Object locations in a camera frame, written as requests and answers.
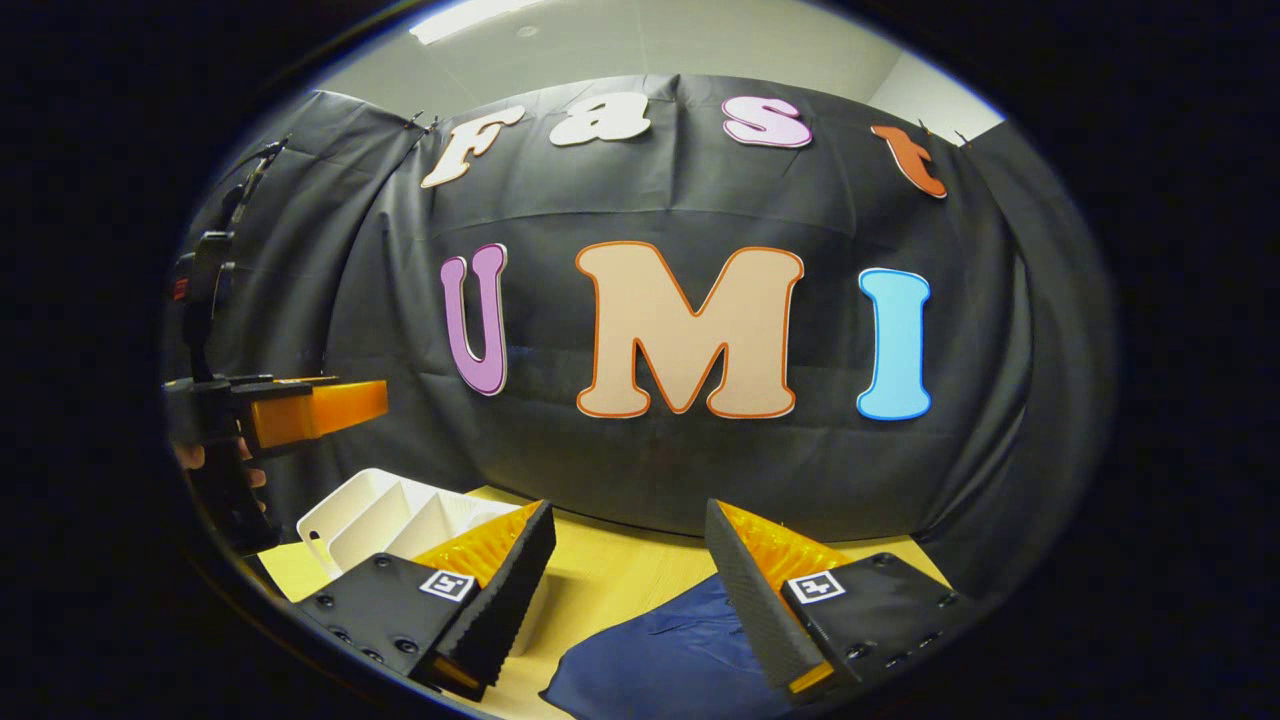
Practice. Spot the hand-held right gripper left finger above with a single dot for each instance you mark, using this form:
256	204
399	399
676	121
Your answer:
510	600

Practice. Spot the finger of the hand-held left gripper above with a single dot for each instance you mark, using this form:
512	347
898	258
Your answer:
320	410

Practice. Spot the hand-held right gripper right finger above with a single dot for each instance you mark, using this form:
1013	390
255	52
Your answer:
750	600

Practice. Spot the white plastic bookshelf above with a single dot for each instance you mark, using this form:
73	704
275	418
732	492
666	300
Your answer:
390	510

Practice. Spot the black backdrop cloth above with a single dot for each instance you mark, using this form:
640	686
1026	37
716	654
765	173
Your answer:
650	470

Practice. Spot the metal cloth clip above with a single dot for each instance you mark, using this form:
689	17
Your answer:
940	130
420	120

